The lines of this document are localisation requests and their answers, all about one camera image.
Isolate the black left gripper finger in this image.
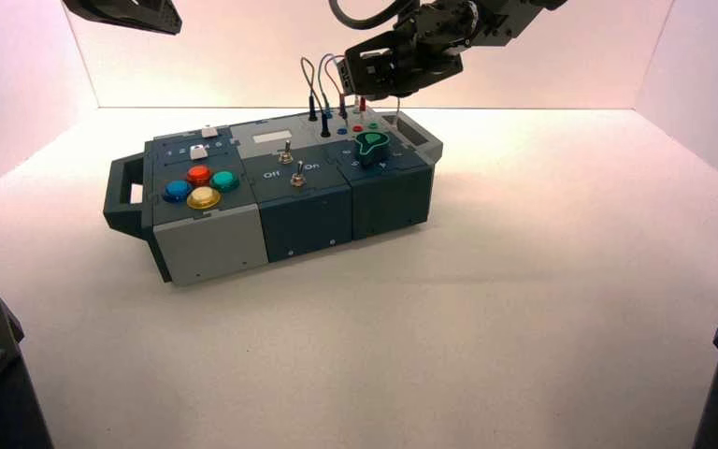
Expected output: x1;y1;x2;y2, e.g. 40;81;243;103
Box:
61;0;183;36

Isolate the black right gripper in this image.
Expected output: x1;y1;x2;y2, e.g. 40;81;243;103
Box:
342;0;481;102

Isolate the red jumper wire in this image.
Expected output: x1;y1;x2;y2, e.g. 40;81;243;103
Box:
323;55;367;120

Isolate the green rotary knob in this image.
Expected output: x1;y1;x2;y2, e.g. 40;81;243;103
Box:
354;130;390;167

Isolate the dark teal grey control box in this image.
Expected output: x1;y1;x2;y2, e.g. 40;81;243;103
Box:
103;106;444;287

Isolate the blue round push button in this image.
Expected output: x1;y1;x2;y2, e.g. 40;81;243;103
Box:
162;180;194;204

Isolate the green round push button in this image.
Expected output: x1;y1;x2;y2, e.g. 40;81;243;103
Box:
209;170;240;193

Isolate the yellow round push button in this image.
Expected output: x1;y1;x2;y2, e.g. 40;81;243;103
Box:
186;186;223;210

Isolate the white jumper wire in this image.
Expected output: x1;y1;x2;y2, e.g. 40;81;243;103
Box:
351;94;402;120

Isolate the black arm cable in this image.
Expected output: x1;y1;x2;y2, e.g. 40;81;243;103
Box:
327;0;424;31

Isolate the blue jumper wire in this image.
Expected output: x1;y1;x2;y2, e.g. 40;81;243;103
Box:
317;52;349;120

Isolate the black jumper wire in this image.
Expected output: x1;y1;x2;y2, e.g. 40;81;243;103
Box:
299;56;332;138

